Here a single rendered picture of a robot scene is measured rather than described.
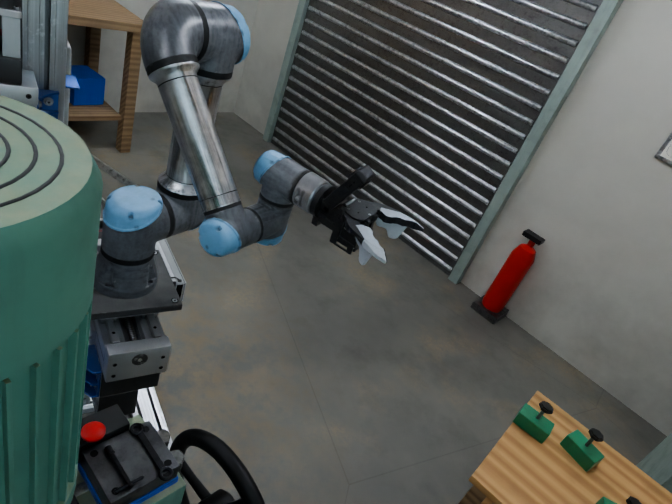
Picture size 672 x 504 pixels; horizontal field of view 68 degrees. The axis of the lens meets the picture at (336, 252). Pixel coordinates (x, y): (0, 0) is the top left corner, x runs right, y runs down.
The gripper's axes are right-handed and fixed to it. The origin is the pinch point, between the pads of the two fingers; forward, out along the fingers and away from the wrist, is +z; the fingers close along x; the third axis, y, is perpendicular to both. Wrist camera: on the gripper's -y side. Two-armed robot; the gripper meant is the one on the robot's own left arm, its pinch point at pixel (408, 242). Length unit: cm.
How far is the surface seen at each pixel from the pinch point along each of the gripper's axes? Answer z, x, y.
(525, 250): 14, -200, 101
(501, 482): 46, -29, 75
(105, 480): -9, 57, 16
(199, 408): -53, -11, 126
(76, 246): 1, 63, -33
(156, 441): -9, 49, 17
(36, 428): 2, 67, -22
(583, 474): 68, -55, 79
